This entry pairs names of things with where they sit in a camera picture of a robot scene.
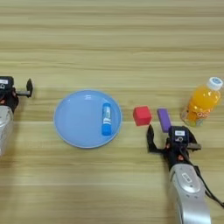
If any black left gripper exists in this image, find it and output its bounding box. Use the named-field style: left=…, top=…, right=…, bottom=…
left=0, top=78, right=34, bottom=114

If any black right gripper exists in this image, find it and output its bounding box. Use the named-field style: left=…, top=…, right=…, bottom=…
left=146, top=123, right=203, bottom=172

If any purple rectangular block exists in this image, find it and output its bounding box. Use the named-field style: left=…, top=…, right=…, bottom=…
left=157, top=108, right=172, bottom=134

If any red cube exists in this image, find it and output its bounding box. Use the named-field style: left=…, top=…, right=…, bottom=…
left=132, top=105, right=153, bottom=127

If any orange juice bottle white cap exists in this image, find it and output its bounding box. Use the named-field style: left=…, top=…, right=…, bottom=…
left=179, top=76, right=224, bottom=128

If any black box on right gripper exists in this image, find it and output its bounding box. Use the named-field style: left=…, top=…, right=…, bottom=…
left=168, top=125, right=191, bottom=145

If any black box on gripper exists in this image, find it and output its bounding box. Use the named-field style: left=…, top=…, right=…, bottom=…
left=168, top=125, right=191, bottom=145
left=0, top=75, right=15, bottom=92

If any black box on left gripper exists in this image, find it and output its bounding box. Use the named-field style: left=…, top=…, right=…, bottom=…
left=0, top=75, right=15, bottom=92

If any light blue round plate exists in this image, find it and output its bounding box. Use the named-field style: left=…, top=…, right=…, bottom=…
left=52, top=88, right=123, bottom=150

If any blue glue stick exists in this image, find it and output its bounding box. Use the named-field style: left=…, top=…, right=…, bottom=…
left=101, top=101, right=113, bottom=137

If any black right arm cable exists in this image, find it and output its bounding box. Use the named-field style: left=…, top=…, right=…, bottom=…
left=185, top=150, right=224, bottom=208

